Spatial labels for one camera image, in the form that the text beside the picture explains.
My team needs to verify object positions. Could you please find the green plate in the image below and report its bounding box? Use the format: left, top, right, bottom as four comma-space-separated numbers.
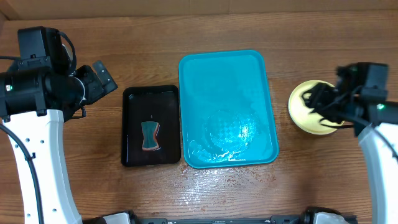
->
288, 80, 344, 135

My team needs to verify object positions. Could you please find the green and orange sponge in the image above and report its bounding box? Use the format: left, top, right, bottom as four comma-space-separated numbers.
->
141, 121, 160, 151

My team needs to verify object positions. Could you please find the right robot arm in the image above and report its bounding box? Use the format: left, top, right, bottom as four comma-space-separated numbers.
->
301, 62, 397, 223

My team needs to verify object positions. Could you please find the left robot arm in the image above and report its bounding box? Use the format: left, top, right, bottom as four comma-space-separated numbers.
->
1, 26, 118, 223

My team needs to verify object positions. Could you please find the black plastic tray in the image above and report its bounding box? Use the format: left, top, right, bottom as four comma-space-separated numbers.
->
121, 85, 181, 167

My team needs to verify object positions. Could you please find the teal plastic tray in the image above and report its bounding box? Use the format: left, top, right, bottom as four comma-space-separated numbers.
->
178, 50, 279, 169

